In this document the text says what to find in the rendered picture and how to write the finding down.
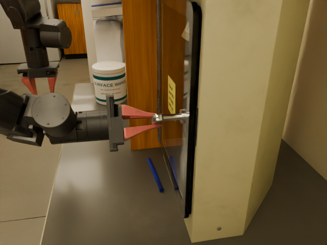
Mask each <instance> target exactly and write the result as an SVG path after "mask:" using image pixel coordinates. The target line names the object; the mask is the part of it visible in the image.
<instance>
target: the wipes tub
mask: <svg viewBox="0 0 327 245"><path fill-rule="evenodd" d="M92 73H93V82H94V90H95V98H96V101H97V102H98V103H99V104H102V105H107V102H106V95H113V96H114V101H115V104H121V103H123V102H124V101H125V100H126V99H127V87H126V71H125V64H124V63H122V62H119V61H102V62H98V63H95V64H93V65H92Z"/></svg>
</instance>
